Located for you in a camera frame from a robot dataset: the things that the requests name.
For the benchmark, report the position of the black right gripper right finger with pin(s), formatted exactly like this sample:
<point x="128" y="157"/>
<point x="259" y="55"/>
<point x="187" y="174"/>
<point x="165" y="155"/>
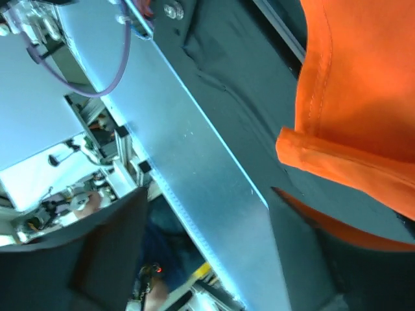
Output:
<point x="372" y="272"/>

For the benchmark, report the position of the aluminium front rail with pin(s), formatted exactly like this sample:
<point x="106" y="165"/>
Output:
<point x="220" y="206"/>

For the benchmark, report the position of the orange t shirt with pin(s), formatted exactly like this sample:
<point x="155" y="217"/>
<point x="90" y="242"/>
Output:
<point x="354" y="108"/>

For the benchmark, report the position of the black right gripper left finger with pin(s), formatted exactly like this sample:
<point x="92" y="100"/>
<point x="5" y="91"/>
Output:
<point x="88" y="265"/>

